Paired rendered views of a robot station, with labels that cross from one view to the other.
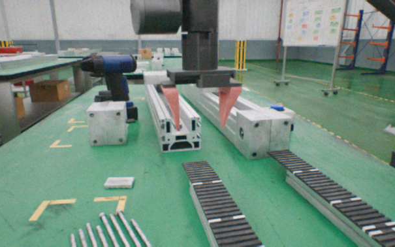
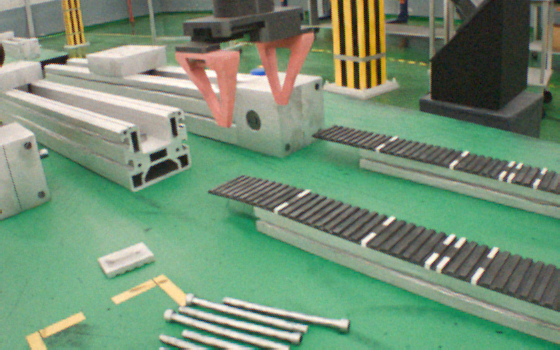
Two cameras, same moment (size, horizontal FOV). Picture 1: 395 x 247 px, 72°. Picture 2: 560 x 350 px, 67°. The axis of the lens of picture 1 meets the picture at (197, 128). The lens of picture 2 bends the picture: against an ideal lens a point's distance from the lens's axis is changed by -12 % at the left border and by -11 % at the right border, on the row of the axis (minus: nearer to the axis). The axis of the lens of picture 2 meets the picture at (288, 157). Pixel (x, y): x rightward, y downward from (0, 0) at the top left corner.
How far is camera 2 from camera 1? 0.23 m
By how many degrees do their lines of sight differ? 32
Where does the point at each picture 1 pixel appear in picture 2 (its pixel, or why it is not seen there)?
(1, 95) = not seen: outside the picture
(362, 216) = (488, 167)
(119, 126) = (34, 169)
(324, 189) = (428, 156)
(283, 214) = (402, 204)
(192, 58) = not seen: outside the picture
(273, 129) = (304, 100)
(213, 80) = (281, 26)
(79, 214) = (120, 331)
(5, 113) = not seen: outside the picture
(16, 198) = not seen: outside the picture
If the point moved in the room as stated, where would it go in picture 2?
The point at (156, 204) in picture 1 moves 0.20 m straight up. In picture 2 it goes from (228, 266) to (197, 48)
